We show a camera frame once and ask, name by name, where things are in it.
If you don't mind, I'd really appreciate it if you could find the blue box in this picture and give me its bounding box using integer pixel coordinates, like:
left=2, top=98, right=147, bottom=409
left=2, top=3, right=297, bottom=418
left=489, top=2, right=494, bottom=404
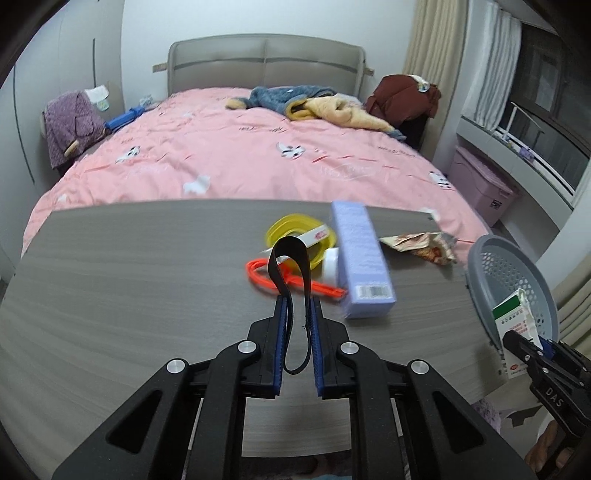
left=106, top=106, right=146, bottom=132

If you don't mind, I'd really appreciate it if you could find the dark red jacket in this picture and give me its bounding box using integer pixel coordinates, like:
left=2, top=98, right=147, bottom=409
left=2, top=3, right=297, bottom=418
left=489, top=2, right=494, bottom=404
left=365, top=74, right=441, bottom=130

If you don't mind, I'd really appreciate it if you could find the purple quilted cloth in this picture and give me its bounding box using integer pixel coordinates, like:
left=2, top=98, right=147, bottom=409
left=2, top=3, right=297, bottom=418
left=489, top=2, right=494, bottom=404
left=44, top=91, right=112, bottom=169

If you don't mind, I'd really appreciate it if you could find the small white cloth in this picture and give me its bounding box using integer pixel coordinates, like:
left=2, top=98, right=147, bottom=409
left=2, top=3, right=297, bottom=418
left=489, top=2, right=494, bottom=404
left=85, top=85, right=110, bottom=112

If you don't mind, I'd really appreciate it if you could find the lavender patterned cloth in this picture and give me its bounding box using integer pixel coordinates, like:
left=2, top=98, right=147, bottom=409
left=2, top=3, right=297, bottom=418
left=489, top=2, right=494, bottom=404
left=471, top=399, right=502, bottom=432

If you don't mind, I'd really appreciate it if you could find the pink storage box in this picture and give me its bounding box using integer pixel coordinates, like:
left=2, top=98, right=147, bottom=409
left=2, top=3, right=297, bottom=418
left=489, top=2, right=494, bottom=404
left=450, top=145, right=520, bottom=227

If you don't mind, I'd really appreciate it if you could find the black elastic strap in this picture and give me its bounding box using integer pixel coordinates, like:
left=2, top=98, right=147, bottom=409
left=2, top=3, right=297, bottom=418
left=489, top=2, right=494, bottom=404
left=268, top=237, right=311, bottom=374

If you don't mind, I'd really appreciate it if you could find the green and white carton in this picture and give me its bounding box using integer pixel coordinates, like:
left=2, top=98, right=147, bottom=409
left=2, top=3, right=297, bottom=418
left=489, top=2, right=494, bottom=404
left=492, top=288, right=546, bottom=380

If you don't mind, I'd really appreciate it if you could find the white tube with red print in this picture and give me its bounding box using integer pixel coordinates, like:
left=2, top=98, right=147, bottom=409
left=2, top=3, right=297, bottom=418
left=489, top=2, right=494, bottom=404
left=265, top=224, right=335, bottom=254

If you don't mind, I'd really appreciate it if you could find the white sheer curtain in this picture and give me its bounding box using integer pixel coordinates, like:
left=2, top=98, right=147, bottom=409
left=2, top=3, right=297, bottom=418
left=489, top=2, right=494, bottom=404
left=462, top=4, right=522, bottom=132

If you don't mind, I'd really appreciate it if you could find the snack wrapper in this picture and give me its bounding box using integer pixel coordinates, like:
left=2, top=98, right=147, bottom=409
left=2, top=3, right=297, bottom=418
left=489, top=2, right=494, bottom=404
left=379, top=232, right=459, bottom=266

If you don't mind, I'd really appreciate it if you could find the orange plastic zip tie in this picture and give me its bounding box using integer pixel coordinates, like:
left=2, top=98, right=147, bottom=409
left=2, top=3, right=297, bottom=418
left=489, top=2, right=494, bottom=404
left=245, top=259, right=348, bottom=301

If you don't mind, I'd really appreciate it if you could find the blue and yellow fleece robe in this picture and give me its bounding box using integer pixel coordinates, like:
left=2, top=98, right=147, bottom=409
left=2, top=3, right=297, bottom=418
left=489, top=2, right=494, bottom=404
left=225, top=84, right=408, bottom=141

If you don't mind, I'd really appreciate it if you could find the beige curtain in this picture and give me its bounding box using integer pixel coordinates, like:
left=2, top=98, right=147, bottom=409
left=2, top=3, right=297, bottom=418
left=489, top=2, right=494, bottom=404
left=402, top=0, right=476, bottom=167

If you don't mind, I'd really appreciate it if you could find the white wardrobe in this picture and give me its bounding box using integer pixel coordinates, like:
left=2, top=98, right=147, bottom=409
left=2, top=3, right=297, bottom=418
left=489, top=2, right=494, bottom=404
left=0, top=0, right=125, bottom=278

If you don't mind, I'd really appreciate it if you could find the person's right hand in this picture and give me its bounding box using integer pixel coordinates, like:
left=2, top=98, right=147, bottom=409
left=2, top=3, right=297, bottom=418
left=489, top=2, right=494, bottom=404
left=525, top=422, right=561, bottom=472

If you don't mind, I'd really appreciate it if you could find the yellow collapsible bowl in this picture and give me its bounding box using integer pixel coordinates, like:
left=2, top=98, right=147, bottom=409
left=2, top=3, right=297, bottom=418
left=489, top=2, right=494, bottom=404
left=264, top=213, right=338, bottom=271

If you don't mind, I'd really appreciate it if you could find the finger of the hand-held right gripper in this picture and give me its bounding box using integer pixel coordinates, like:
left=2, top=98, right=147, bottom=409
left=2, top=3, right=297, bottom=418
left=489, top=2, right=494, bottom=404
left=502, top=330, right=546, bottom=374
left=541, top=340, right=578, bottom=365

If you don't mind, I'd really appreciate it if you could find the grey padded headboard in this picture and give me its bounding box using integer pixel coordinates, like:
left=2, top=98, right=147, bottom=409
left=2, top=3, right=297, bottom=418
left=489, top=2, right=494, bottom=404
left=152, top=34, right=375, bottom=100

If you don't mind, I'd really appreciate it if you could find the lavender cardboard box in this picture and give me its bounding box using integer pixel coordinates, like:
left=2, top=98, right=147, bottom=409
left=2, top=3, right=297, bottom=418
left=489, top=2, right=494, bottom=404
left=331, top=200, right=398, bottom=320

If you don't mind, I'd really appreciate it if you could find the grey perforated plastic basket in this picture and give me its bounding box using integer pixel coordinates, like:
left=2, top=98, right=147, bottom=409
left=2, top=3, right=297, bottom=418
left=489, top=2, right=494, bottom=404
left=465, top=234, right=560, bottom=356

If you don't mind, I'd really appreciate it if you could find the white window sill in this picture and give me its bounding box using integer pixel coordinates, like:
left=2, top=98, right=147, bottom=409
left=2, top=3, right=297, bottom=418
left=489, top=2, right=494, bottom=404
left=455, top=115, right=591, bottom=232

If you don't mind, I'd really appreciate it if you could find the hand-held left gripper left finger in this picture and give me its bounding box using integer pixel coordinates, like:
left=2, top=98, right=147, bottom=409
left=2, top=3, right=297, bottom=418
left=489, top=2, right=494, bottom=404
left=52, top=295, right=290, bottom=480

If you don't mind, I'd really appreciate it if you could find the black chair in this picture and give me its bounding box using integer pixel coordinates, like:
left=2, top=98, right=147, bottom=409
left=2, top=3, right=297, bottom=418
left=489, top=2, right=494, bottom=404
left=397, top=113, right=428, bottom=153

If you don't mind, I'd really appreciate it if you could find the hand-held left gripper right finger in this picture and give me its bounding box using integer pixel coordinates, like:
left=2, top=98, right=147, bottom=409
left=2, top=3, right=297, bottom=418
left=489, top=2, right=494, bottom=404
left=309, top=295, right=539, bottom=480

